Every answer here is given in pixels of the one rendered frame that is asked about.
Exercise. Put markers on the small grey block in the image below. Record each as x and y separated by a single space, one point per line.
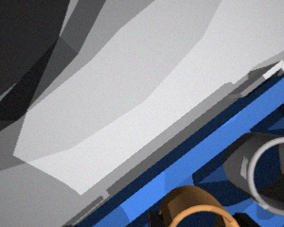
270 71

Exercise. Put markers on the bronze bushing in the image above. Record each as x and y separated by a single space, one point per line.
188 199

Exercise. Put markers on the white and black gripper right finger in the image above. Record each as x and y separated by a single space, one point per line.
244 220

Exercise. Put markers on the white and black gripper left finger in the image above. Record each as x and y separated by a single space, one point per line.
156 219

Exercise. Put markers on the grey metal bushing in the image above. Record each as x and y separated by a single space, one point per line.
239 163

